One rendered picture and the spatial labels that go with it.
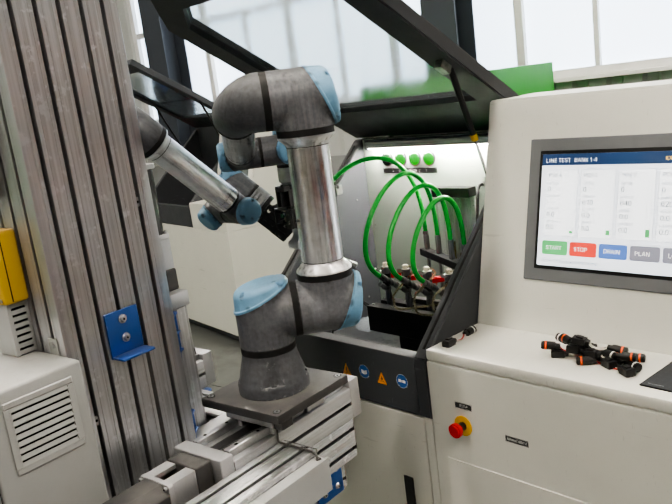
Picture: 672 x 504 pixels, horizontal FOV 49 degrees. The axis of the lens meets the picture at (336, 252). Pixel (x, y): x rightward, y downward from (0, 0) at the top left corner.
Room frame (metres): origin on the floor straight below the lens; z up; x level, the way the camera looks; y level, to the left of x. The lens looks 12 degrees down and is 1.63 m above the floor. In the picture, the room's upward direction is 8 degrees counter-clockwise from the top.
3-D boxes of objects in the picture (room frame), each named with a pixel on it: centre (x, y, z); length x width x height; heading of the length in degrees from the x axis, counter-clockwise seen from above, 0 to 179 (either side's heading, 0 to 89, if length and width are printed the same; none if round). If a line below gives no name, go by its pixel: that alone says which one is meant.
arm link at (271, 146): (1.87, 0.09, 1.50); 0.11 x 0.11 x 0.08; 7
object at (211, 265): (5.55, 0.83, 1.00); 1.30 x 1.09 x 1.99; 36
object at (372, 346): (2.02, 0.03, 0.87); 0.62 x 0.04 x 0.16; 42
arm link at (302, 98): (1.50, 0.03, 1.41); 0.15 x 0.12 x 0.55; 97
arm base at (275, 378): (1.49, 0.17, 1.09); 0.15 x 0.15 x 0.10
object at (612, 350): (1.54, -0.53, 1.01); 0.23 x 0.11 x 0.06; 42
